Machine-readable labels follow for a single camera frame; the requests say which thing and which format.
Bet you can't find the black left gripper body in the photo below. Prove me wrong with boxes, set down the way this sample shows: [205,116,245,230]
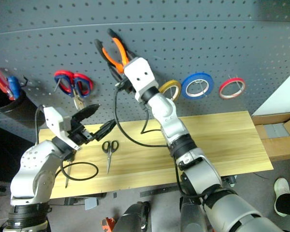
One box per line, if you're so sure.
[68,120,97,146]

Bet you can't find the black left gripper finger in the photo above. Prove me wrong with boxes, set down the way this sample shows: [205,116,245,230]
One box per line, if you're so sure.
[71,103,102,123]
[94,120,117,142]

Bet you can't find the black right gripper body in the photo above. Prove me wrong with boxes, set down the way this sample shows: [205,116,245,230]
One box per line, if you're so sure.
[115,73,136,94]

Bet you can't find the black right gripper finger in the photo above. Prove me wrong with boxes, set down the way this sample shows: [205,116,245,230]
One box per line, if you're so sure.
[126,49,139,64]
[107,61,124,82]

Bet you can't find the orange black pliers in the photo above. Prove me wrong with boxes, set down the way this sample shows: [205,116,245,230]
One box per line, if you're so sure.
[94,28,138,74]

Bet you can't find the yellow tape roll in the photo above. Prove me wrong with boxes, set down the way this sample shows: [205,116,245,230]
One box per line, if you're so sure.
[158,79,182,101]

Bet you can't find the grey metal pegboard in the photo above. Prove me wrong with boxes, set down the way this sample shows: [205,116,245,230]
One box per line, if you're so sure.
[0,0,290,144]

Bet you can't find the blue tape roll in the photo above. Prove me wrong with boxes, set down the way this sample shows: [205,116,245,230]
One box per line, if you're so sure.
[181,71,215,100]

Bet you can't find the red tape roll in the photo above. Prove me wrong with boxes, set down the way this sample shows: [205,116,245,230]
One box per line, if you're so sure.
[218,76,247,101]

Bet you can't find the small black scissors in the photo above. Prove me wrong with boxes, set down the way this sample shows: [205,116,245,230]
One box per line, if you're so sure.
[101,140,120,175]

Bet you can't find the slim dark hand tool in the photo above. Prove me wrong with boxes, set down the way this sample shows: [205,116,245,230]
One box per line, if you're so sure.
[64,160,73,189]

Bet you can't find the black round cup holder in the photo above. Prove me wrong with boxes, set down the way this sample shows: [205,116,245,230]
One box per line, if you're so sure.
[0,86,47,129]

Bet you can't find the grey floor pedal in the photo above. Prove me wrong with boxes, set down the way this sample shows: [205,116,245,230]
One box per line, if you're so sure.
[84,198,100,211]

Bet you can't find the metal peg hook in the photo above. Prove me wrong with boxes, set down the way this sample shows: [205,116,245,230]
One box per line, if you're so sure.
[228,75,243,93]
[195,80,207,98]

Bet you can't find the red blue utility knife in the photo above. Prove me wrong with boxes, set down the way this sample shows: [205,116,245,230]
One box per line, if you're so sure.
[0,67,22,101]

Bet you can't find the orange black object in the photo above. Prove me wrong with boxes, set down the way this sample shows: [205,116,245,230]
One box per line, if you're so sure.
[101,217,116,232]

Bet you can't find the brown cardboard box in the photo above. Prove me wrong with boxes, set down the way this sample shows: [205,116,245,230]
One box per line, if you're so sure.
[252,111,290,162]

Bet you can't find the white shoe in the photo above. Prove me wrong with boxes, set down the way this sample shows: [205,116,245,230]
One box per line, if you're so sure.
[273,177,290,218]

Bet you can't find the black trouser leg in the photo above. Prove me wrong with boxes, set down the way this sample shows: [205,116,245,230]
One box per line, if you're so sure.
[275,192,290,216]

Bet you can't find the red blue handled scissors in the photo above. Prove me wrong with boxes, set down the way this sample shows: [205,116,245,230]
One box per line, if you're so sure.
[53,70,95,111]

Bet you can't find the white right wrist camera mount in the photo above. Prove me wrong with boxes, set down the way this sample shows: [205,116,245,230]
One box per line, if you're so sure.
[123,57,159,100]

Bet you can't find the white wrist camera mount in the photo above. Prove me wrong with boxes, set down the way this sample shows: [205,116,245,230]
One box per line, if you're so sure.
[43,105,82,151]
[123,57,159,100]

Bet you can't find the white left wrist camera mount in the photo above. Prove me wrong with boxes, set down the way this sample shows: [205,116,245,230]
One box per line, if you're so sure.
[43,105,82,151]

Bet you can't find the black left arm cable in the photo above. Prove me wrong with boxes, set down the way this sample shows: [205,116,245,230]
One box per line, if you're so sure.
[34,104,99,181]

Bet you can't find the black table frame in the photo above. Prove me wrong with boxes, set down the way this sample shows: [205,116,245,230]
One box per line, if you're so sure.
[62,175,238,206]

